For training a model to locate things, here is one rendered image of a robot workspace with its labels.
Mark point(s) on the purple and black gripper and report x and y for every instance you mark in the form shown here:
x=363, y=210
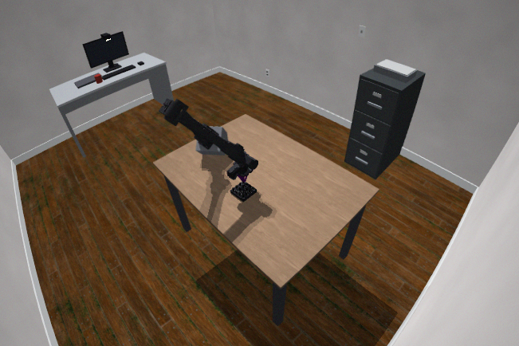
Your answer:
x=241, y=176

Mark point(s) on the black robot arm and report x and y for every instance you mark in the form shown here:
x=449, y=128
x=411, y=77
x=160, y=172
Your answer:
x=234, y=151

